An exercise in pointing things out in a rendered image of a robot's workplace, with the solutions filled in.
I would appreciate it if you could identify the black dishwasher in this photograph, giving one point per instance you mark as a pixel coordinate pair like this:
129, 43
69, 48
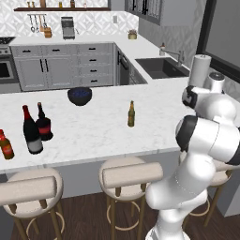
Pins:
123, 68

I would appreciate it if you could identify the white wall socket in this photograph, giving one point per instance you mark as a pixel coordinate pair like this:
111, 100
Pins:
115, 19

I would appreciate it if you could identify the small yellow jar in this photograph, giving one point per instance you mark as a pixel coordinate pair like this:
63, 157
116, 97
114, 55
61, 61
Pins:
60, 4

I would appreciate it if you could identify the amber beer bottle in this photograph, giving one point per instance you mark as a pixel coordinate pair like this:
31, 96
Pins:
131, 117

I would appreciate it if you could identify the small brown jar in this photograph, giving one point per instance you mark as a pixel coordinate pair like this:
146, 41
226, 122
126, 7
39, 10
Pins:
72, 3

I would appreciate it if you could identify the dark sink basin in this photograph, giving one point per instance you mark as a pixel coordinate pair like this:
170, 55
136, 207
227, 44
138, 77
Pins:
161, 68

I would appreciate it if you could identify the wooden knife block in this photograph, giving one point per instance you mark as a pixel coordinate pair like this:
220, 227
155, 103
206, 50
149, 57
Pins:
48, 32

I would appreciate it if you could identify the wooden board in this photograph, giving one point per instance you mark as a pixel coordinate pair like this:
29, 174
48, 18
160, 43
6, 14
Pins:
42, 3

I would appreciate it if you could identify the silver toaster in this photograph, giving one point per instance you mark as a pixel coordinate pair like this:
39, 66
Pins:
68, 28

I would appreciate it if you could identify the grey wall cupboards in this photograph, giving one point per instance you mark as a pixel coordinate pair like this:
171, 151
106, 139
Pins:
145, 9

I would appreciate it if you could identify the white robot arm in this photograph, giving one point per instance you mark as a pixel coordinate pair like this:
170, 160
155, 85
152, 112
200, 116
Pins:
200, 175

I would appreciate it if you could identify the grey base cupboard run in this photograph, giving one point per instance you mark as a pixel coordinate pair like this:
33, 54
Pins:
68, 65

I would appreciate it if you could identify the beige round bar stool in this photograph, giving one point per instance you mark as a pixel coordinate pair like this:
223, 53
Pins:
31, 193
128, 178
220, 178

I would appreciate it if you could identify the round dark bottle red label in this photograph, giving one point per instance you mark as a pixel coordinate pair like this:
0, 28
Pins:
44, 125

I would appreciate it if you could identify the rail with hanging tools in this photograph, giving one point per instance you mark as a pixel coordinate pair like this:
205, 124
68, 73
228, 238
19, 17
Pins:
37, 22

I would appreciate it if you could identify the small tan shaker pair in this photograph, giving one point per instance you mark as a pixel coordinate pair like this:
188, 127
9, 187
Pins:
30, 4

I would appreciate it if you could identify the small red bottle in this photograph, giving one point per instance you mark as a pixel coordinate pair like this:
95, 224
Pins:
6, 146

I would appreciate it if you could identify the dark framed window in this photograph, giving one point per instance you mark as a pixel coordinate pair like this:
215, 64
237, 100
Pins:
223, 34

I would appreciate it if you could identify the silver oven with hob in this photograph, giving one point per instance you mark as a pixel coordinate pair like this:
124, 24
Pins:
6, 62

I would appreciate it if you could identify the dark wooden wall shelf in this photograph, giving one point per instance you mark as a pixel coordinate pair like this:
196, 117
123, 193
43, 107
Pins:
62, 9

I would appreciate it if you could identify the tall dark wine bottle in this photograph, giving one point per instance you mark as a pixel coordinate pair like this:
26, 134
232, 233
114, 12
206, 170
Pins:
32, 134

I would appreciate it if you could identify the silver tap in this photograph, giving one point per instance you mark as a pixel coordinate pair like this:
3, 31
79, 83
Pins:
175, 54

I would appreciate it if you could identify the dark blue bowl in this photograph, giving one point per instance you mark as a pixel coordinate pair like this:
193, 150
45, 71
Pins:
80, 96

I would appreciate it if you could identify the white paper towel roll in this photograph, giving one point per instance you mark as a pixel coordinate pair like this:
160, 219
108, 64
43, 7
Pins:
199, 70

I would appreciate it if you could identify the small potted plant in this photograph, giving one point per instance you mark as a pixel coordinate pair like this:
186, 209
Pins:
132, 34

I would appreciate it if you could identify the white soap dispenser bottle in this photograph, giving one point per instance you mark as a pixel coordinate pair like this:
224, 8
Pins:
162, 50

